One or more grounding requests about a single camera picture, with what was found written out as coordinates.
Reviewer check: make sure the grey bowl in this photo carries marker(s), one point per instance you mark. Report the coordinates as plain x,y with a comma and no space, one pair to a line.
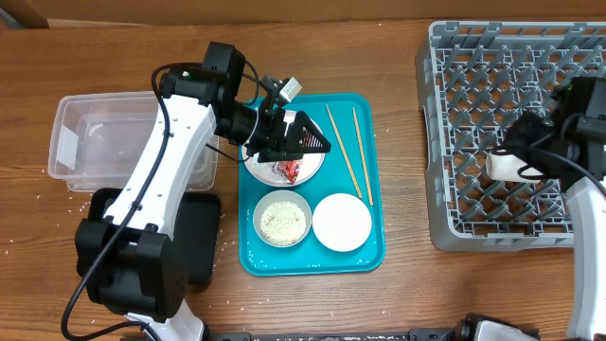
282,196

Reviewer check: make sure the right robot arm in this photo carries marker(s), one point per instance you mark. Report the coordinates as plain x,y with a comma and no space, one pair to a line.
579,114

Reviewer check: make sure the large white round plate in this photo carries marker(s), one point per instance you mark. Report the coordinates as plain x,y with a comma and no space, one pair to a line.
269,173

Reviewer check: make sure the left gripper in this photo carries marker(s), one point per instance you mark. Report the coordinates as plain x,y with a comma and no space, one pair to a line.
275,138

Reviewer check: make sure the black rectangular tray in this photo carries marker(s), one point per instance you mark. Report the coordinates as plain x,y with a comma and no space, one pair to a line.
195,233

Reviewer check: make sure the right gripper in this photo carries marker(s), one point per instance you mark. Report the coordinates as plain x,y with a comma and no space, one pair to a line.
513,137

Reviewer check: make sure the left wooden chopstick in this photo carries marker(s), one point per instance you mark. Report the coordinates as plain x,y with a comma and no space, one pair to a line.
344,153

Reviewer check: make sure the white bowl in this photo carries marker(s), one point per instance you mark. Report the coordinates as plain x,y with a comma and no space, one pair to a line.
341,222

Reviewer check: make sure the red snack wrapper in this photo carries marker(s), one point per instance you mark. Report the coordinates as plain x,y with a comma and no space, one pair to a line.
296,172

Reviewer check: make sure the grey dishwasher rack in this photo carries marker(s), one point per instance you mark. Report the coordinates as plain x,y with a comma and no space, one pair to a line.
474,80

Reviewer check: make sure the white paper cup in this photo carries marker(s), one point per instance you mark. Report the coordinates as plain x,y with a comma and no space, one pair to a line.
504,168

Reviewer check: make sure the white rice pile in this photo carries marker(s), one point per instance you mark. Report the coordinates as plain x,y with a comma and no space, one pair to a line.
283,224

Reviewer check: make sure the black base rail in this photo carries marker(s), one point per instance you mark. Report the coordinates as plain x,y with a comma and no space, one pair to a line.
420,334

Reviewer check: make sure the teal plastic serving tray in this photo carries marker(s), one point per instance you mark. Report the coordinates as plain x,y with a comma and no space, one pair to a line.
310,257

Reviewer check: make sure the clear plastic bin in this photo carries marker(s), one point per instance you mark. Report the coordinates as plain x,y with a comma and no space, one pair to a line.
97,139

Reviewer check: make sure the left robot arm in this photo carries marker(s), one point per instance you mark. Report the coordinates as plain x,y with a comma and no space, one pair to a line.
128,259

